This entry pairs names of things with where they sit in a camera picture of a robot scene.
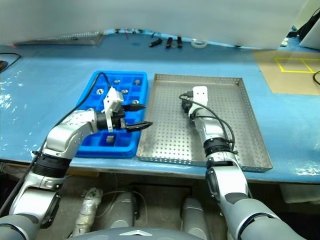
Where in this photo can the small white object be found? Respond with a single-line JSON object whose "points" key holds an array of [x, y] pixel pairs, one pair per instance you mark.
{"points": [[283, 43]]}

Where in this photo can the black tools on table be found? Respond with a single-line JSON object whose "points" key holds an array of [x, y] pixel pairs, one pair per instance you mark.
{"points": [[155, 43]]}

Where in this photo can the white panel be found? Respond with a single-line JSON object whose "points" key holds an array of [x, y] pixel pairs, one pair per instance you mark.
{"points": [[312, 37]]}

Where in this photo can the brown cardboard sheet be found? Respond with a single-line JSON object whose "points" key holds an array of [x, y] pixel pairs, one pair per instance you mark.
{"points": [[287, 82]]}

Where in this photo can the white tape roll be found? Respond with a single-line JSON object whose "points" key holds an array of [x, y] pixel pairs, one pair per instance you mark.
{"points": [[193, 44]]}

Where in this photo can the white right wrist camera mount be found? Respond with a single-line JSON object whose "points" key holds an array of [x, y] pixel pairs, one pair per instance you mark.
{"points": [[200, 96]]}

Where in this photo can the perforated metal tray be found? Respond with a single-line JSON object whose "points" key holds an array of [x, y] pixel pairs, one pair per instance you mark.
{"points": [[165, 125]]}

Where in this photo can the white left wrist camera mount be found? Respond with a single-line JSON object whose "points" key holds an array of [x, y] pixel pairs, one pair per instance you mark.
{"points": [[113, 98]]}

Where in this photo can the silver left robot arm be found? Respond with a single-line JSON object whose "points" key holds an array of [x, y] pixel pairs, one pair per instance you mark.
{"points": [[65, 132]]}

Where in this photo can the flat perforated metal sheet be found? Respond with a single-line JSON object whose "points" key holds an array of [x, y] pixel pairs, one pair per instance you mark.
{"points": [[72, 39]]}

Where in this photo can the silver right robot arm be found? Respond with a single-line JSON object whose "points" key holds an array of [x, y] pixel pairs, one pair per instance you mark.
{"points": [[225, 180]]}

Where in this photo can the white wrapped tube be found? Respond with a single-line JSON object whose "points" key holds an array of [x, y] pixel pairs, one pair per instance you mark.
{"points": [[87, 210]]}

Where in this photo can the grey rounded robot leg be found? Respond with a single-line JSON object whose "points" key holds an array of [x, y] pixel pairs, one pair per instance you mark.
{"points": [[193, 215], [122, 210]]}

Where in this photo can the blue compartment tray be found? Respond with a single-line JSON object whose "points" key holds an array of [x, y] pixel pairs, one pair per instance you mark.
{"points": [[95, 145]]}

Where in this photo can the small black device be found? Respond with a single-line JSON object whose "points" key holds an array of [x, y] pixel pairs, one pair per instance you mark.
{"points": [[2, 66]]}

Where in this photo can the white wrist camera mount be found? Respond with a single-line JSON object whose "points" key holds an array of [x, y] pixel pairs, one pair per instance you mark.
{"points": [[113, 98], [200, 96]]}

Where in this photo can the small black clip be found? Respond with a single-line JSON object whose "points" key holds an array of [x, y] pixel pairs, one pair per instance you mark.
{"points": [[179, 43], [169, 43]]}

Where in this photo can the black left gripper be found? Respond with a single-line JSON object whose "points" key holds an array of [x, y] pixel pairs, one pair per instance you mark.
{"points": [[118, 122]]}

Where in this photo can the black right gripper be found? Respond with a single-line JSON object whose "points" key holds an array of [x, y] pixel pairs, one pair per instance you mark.
{"points": [[186, 106]]}

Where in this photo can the grey robot torso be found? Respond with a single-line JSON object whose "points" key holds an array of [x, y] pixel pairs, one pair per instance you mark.
{"points": [[112, 235]]}

